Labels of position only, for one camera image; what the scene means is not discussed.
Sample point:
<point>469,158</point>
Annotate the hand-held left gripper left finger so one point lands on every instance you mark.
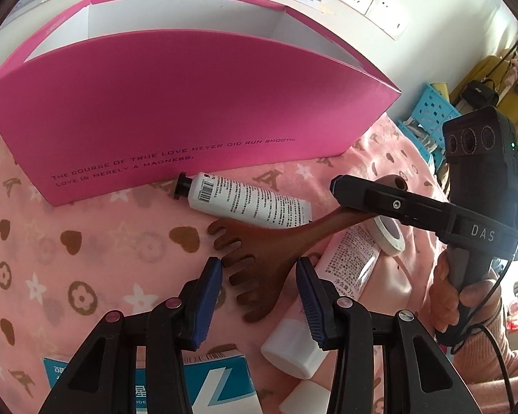
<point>207,302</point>

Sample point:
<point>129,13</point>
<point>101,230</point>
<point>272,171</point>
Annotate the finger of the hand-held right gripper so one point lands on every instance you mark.
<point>388,202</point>

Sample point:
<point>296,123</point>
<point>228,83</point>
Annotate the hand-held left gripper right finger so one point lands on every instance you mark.
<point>313,306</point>

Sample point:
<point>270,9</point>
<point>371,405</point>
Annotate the brown wooden massage rake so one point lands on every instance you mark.
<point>285,241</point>

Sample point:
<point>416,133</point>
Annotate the blue and white medicine box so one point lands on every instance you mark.
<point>224,379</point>

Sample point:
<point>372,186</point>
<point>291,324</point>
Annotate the pink cardboard box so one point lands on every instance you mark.
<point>198,108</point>

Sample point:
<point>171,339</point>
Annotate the person's right forearm pink sleeve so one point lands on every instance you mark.
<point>505,353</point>

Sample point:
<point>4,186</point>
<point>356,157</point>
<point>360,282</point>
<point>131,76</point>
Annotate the person's right hand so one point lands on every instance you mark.
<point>442,302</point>

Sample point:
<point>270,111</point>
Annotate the white tape roll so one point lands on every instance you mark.
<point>389,246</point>

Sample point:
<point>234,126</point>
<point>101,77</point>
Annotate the pale pink tube white cap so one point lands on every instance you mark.
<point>349,258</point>

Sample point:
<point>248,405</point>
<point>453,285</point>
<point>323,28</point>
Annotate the blue plastic basket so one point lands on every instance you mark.
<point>431,108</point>

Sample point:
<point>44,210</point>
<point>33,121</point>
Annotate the white tube with black cap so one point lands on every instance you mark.
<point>241,200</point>

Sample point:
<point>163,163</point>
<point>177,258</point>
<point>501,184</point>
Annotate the black handbag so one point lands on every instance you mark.
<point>479,92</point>

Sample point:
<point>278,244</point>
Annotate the pink printed blanket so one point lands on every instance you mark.
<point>90,246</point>

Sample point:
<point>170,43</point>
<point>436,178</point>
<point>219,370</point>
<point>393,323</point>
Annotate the yellow bag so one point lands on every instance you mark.
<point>490,67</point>

